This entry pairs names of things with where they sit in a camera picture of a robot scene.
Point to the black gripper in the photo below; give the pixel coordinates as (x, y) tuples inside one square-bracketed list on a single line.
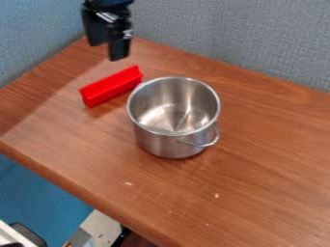
[(119, 31)]

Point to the red rectangular block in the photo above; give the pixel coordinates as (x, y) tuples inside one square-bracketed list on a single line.
[(111, 86)]

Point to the stainless steel pot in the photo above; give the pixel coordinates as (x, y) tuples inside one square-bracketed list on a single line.
[(174, 112)]

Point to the white table leg frame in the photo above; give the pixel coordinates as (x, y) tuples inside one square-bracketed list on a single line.
[(98, 232)]

